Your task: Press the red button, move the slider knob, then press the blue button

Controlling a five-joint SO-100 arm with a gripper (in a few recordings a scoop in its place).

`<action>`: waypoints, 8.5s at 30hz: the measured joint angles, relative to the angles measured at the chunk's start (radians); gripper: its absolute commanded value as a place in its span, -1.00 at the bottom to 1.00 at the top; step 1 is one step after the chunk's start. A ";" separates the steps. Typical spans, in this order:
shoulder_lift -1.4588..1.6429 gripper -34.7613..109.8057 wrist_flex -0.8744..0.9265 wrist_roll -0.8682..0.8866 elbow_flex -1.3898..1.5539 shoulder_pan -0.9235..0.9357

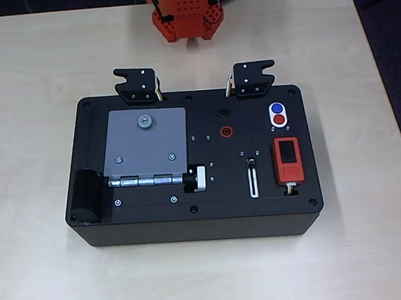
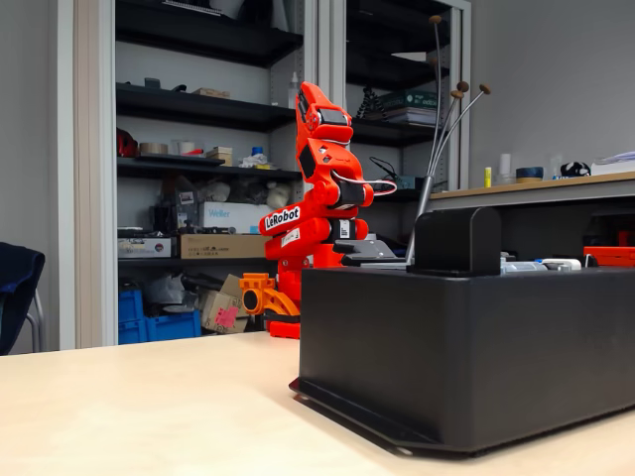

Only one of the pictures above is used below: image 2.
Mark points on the white tape roll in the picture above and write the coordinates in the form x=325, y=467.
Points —
x=187, y=148

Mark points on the red rounded object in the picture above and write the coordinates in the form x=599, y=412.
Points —
x=126, y=144

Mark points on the white Weller box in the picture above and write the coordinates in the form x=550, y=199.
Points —
x=223, y=215

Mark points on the wood top desk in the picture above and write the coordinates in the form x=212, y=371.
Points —
x=605, y=186

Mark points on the white cup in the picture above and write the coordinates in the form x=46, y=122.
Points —
x=505, y=168

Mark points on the metal stems with brown knobs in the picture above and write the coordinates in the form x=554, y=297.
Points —
x=425, y=198

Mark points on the orange table clamp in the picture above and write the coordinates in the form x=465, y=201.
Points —
x=270, y=293

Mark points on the black bag with label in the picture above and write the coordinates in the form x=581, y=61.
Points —
x=173, y=198

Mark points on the dark blue chair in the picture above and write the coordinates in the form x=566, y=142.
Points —
x=17, y=282

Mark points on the yellow glue stick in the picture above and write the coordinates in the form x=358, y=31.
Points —
x=487, y=177

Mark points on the white crumpled cloth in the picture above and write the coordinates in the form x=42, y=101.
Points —
x=254, y=161

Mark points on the blue plastic crate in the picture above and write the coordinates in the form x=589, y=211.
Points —
x=168, y=327

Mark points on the dark grey small box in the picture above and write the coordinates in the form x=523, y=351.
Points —
x=152, y=83

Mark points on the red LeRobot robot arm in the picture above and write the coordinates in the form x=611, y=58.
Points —
x=297, y=233

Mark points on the clear plastic bottle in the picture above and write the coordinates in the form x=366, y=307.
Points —
x=292, y=94

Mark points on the white plastic bag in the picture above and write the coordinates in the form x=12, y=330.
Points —
x=278, y=194

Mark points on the brown tape roll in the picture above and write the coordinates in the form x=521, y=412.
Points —
x=154, y=148

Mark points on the metal chair frame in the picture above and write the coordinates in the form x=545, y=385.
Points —
x=38, y=317

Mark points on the stack of books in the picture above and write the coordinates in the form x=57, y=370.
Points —
x=412, y=116

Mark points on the blue tape roll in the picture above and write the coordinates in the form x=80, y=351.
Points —
x=529, y=173

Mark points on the black flexible tripod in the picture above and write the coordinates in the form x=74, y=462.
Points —
x=372, y=101

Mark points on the green edding box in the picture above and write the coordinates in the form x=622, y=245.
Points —
x=409, y=99

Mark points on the white printed flat box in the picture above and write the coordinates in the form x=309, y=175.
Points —
x=144, y=248

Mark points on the grey hinged door plate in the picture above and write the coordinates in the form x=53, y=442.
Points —
x=382, y=266

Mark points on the black task board box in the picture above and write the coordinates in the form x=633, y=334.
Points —
x=446, y=347

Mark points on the cardboard box pink label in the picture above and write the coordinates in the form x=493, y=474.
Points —
x=213, y=310

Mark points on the long brown cardboard box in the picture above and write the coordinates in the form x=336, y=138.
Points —
x=218, y=246

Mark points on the red clamp block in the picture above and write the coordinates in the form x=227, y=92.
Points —
x=285, y=329

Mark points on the small flat cardboard box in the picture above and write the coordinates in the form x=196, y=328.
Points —
x=211, y=92

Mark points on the small wooden box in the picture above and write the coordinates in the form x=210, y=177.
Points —
x=219, y=154

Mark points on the black white headset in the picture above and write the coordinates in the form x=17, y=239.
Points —
x=575, y=169

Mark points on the black rounded holder block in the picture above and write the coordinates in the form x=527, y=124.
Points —
x=456, y=238

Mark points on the grey metal shelf cabinet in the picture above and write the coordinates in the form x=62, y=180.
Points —
x=465, y=44
x=89, y=173

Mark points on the silver metal hinge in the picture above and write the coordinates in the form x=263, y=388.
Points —
x=521, y=267

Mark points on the black screwed bracket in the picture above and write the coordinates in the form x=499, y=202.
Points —
x=367, y=248

